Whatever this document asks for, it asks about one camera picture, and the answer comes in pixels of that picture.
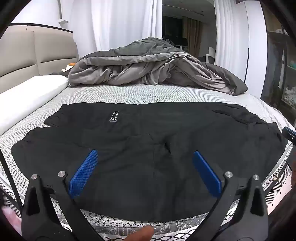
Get grey duvet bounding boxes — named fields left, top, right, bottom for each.
left=68, top=38, right=248, bottom=96

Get white curtain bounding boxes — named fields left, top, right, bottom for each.
left=73, top=0, right=162, bottom=61
left=214, top=0, right=249, bottom=82

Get white pillow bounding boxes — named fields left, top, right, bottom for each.
left=0, top=75, right=69, bottom=137

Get beige padded headboard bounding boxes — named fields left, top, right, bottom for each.
left=0, top=23, right=79, bottom=78

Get pink plastic bag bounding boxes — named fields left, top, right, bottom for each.
left=1, top=205, right=22, bottom=232

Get person's left hand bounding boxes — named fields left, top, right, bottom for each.
left=134, top=226, right=155, bottom=241

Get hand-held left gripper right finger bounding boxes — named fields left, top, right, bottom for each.
left=193, top=151, right=270, bottom=241

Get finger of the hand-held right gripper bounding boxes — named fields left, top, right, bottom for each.
left=282, top=127, right=296, bottom=145

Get orange soft toy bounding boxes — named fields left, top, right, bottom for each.
left=61, top=63, right=77, bottom=72

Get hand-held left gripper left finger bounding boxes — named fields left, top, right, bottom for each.
left=21, top=149, right=98, bottom=241

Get white chair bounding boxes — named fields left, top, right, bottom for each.
left=206, top=47, right=216, bottom=63

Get black pants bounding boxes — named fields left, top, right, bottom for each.
left=11, top=101, right=287, bottom=222

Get dark glass door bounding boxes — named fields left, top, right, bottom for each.
left=162, top=4, right=215, bottom=58

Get dark wardrobe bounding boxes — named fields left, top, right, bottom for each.
left=260, top=0, right=296, bottom=130

